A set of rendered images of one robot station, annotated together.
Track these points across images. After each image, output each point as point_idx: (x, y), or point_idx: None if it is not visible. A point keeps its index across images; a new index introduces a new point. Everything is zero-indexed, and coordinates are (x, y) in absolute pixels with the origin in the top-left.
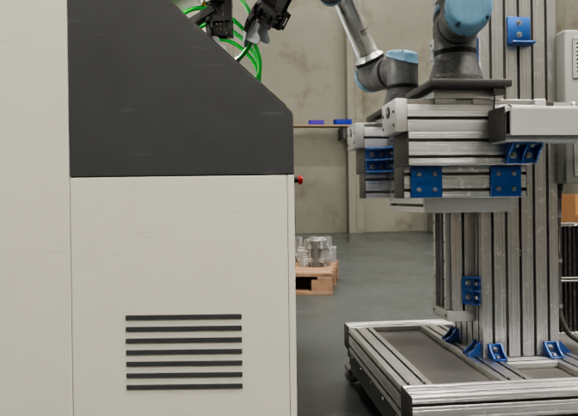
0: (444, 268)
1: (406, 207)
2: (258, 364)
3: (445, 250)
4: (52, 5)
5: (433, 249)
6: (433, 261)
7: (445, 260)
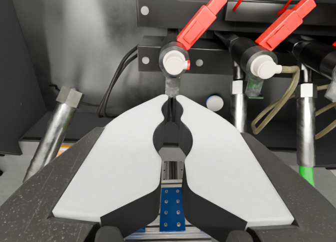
0: (165, 166)
1: (169, 181)
2: None
3: (162, 175)
4: None
5: (182, 173)
6: (182, 167)
7: (163, 170)
